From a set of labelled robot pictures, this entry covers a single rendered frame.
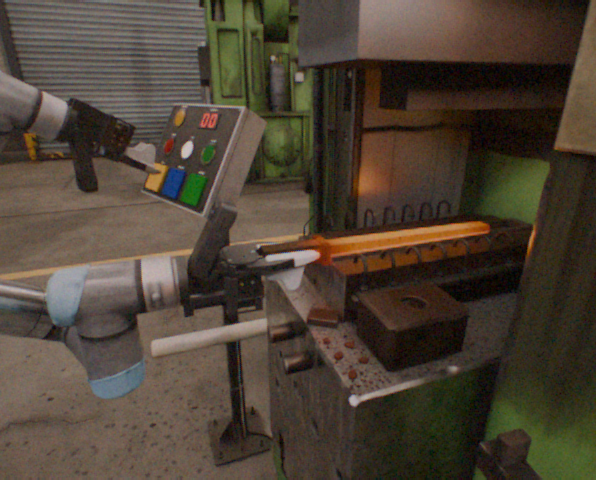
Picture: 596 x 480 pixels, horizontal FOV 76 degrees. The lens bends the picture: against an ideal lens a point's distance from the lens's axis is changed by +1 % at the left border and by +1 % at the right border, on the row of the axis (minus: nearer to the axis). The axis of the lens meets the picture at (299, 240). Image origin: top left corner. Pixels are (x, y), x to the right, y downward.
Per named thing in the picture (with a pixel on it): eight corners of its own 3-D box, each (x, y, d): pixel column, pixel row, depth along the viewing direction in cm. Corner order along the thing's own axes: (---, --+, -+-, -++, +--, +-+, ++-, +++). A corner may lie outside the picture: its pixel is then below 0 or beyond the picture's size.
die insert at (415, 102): (406, 111, 52) (410, 63, 50) (377, 108, 59) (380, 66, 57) (562, 107, 62) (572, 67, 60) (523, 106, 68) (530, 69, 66)
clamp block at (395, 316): (387, 374, 46) (392, 329, 44) (354, 334, 54) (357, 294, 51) (466, 352, 50) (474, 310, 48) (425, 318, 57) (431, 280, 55)
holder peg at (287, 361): (285, 379, 54) (285, 364, 53) (280, 367, 56) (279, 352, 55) (312, 372, 55) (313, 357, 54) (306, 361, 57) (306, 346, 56)
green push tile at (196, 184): (195, 206, 90) (206, 177, 90) (179, 200, 96) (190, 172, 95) (201, 208, 92) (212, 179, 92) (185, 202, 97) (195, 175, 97)
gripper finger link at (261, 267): (288, 260, 58) (232, 266, 56) (288, 249, 58) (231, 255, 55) (297, 273, 54) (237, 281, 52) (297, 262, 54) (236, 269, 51)
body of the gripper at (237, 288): (255, 286, 63) (179, 299, 59) (254, 238, 60) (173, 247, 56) (268, 310, 56) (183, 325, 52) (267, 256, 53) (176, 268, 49)
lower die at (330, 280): (343, 321, 57) (346, 270, 54) (298, 266, 74) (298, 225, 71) (548, 277, 70) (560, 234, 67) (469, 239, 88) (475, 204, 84)
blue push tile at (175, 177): (174, 198, 97) (185, 171, 97) (160, 193, 102) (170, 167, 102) (180, 200, 99) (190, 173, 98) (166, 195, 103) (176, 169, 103)
